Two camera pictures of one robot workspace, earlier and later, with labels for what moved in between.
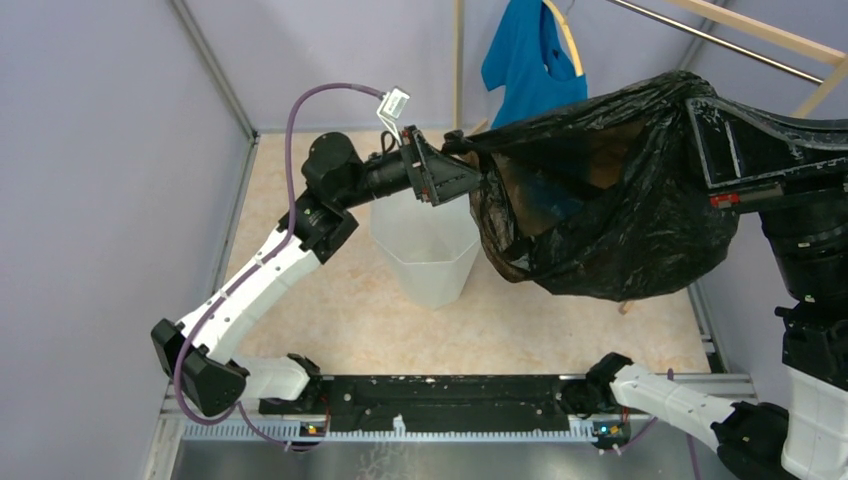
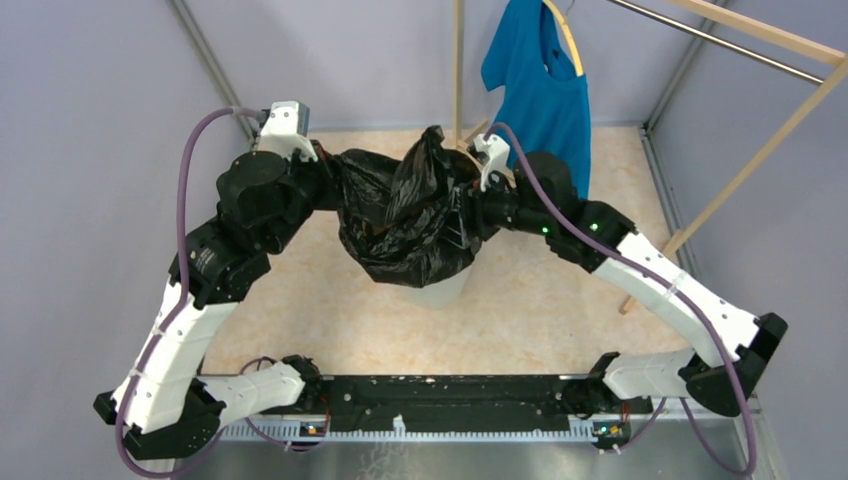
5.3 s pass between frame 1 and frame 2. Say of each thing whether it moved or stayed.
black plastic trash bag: moved
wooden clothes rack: stayed
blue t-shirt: stayed
